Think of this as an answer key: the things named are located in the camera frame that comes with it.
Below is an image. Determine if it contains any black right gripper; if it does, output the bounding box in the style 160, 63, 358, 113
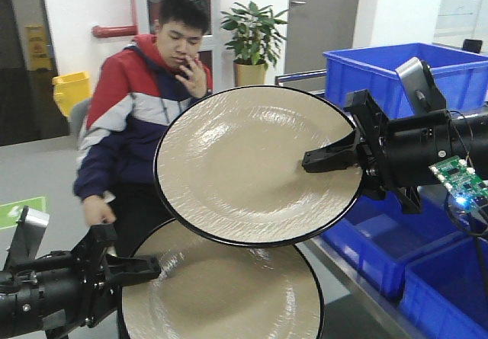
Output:
301, 89, 468, 213

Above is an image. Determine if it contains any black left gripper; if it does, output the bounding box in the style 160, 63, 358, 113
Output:
1, 224, 160, 335

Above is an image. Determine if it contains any beige plate black rim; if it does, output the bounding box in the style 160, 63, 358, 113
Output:
117, 221, 325, 338
154, 85, 362, 247

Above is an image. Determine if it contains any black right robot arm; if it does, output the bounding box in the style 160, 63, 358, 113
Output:
302, 90, 487, 215

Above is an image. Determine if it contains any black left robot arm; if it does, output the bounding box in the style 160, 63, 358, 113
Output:
1, 225, 161, 338

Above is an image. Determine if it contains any blue crate lower shelf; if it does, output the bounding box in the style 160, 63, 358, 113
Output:
321, 196, 487, 338

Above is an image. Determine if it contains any green circuit board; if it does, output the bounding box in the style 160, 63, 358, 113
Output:
429, 155, 487, 212

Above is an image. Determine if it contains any green potted plant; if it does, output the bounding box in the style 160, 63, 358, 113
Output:
220, 1, 287, 87

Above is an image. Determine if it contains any large blue plastic crate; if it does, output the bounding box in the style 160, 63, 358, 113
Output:
323, 43, 487, 118

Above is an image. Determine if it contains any man in red hoodie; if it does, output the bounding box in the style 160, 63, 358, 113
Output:
73, 0, 213, 257

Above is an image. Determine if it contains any yellow bin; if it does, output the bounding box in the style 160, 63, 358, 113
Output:
52, 71, 92, 117

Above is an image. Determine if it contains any yellow wet floor sign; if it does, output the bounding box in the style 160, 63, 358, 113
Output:
24, 24, 53, 71

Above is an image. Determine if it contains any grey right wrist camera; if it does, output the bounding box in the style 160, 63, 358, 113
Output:
396, 56, 447, 115

